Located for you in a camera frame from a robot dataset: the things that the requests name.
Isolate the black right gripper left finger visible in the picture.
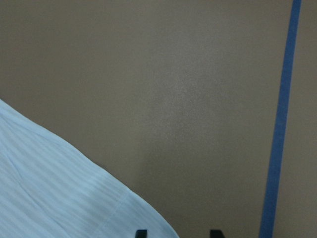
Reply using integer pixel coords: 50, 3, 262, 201
135, 230, 147, 238

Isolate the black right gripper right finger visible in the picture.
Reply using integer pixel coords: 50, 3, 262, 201
210, 230, 225, 238

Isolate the light blue button-up shirt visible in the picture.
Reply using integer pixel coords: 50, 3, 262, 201
0, 102, 177, 238

